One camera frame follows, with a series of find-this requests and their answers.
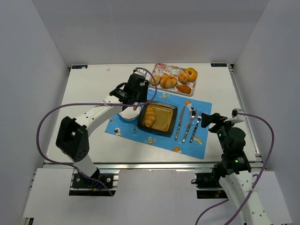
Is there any black square plate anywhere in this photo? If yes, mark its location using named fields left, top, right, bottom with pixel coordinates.
left=137, top=101, right=178, bottom=136

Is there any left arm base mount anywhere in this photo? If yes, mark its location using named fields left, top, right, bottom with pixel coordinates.
left=69, top=169, right=120, bottom=197

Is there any glazed bagel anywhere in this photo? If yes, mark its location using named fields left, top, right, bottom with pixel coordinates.
left=184, top=67, right=198, bottom=82

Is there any blue cartoon placemat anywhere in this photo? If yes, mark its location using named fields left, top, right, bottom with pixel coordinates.
left=105, top=90, right=212, bottom=159

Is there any orange striped bread roll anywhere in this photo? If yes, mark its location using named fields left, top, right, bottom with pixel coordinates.
left=160, top=74, right=177, bottom=89

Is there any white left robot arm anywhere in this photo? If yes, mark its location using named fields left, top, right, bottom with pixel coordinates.
left=56, top=68, right=149, bottom=179

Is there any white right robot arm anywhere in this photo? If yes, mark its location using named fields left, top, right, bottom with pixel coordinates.
left=201, top=109, right=272, bottom=225

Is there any left blue corner label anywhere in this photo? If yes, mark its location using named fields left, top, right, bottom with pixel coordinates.
left=71, top=65, right=88, bottom=69

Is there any round pale bun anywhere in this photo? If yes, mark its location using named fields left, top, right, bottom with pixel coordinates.
left=150, top=75, right=160, bottom=86

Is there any dark brown bread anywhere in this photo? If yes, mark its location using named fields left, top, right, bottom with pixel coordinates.
left=176, top=84, right=192, bottom=94

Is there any right blue corner label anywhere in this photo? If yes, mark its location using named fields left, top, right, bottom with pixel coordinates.
left=210, top=63, right=227, bottom=67

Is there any small orange bun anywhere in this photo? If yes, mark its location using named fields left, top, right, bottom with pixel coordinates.
left=178, top=72, right=188, bottom=84

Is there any fork patterned handle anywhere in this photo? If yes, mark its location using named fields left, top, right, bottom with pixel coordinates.
left=189, top=112, right=202, bottom=143

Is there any long striped croissant bread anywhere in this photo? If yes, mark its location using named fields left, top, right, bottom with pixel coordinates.
left=144, top=106, right=156, bottom=128

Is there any blue corner label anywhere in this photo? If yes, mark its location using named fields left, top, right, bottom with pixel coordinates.
left=210, top=63, right=227, bottom=67
left=71, top=65, right=88, bottom=69

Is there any floral serving tray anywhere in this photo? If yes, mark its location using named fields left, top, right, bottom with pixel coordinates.
left=152, top=63, right=197, bottom=97

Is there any spoon patterned handle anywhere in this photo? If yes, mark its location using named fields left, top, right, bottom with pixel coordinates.
left=182, top=107, right=197, bottom=143

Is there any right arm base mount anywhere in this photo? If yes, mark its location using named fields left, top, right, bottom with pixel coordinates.
left=191, top=163, right=227, bottom=199

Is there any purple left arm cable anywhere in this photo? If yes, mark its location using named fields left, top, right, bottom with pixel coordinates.
left=35, top=67, right=158, bottom=196

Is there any white scalloped bowl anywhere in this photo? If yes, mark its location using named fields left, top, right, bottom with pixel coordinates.
left=119, top=106, right=142, bottom=121

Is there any aluminium table frame rail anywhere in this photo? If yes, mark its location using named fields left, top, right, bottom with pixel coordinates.
left=42, top=63, right=267, bottom=171

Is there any table knife patterned handle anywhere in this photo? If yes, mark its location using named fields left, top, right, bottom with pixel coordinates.
left=174, top=106, right=186, bottom=140

